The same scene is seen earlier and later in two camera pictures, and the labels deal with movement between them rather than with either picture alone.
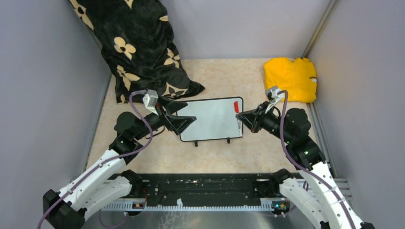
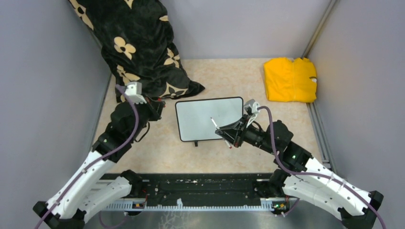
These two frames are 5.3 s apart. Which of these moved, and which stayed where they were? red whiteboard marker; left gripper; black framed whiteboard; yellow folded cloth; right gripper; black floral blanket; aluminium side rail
Moved: red whiteboard marker; left gripper; right gripper
Stayed: aluminium side rail; black floral blanket; yellow folded cloth; black framed whiteboard
